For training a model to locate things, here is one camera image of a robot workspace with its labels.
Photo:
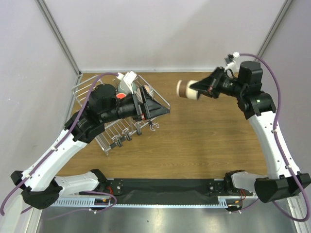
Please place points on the steel tumbler cup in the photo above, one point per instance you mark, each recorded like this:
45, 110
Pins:
183, 90

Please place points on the grey striped round mug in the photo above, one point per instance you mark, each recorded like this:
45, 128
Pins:
149, 90

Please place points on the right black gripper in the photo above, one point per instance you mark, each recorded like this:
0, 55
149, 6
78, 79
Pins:
216, 82

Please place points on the orange mug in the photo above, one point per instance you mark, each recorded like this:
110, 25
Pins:
121, 95

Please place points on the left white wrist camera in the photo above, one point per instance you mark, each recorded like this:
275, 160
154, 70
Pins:
127, 78

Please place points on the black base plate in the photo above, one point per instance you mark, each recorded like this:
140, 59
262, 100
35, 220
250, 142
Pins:
167, 188

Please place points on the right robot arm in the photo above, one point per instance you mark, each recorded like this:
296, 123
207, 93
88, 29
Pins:
258, 107

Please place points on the silver wire dish rack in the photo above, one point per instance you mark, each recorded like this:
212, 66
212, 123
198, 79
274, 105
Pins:
114, 114

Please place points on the white cable duct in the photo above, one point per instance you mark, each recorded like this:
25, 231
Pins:
102, 202

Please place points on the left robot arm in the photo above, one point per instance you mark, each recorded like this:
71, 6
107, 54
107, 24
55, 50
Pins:
41, 187

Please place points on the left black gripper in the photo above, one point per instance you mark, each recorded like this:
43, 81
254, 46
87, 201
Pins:
150, 108

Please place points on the teal ceramic mug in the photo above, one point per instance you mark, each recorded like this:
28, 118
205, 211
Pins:
123, 88

